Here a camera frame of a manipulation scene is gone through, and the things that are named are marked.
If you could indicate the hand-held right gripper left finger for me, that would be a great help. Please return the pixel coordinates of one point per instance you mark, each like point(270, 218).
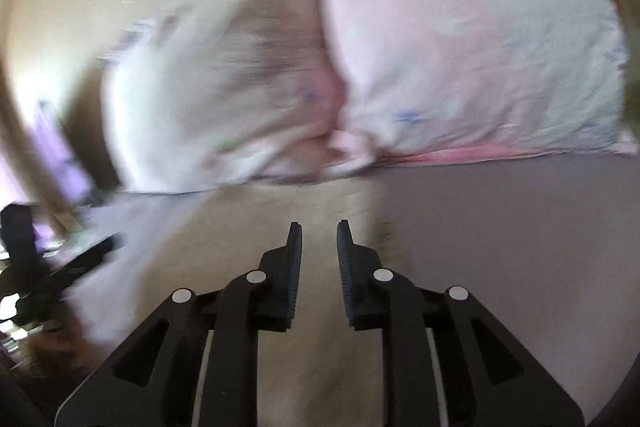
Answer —
point(295, 272)

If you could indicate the light grey cloth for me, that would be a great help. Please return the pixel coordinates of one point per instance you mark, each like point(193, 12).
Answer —
point(135, 257)

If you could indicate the pink floral pillow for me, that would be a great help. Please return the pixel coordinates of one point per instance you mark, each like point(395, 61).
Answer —
point(465, 42)

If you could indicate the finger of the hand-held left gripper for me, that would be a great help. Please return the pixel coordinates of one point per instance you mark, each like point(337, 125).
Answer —
point(87, 257)

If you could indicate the white floral pillow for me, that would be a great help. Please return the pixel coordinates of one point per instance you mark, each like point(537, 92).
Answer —
point(215, 82)

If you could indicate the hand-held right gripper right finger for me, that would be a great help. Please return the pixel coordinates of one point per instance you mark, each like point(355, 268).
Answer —
point(346, 277)

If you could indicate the grey bed sheet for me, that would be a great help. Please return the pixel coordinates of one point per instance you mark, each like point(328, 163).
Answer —
point(500, 247)

